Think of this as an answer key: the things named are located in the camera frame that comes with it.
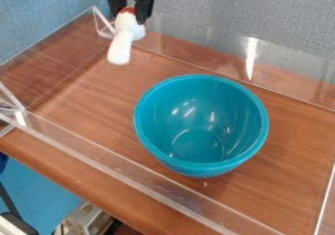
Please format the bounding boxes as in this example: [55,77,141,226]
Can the white plush mushroom brown cap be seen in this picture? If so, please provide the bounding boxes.
[107,6,145,65]

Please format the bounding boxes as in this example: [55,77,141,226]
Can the blue plastic bowl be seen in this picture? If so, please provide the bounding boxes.
[133,74,270,178]

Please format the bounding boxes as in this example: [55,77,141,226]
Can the clear acrylic back barrier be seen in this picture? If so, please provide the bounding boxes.
[109,13,335,113]

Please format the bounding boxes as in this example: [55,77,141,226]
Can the clear acrylic barrier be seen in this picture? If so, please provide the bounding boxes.
[12,112,284,235]
[109,13,335,113]

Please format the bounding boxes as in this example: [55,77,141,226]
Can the white device under table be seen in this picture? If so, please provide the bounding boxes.
[52,203,113,235]

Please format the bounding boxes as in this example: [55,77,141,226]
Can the clear acrylic front barrier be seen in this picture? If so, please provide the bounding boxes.
[12,112,284,235]

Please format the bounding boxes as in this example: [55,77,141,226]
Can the black stand leg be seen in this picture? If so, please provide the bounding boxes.
[0,182,39,235]

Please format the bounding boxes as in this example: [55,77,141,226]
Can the clear acrylic corner bracket back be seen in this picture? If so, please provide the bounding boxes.
[91,5,137,43]

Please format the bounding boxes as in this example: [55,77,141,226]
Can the clear acrylic corner bracket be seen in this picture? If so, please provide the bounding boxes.
[91,5,137,43]
[0,82,28,138]

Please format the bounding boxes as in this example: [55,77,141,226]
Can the clear acrylic corner bracket left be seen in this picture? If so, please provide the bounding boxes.
[0,82,28,138]

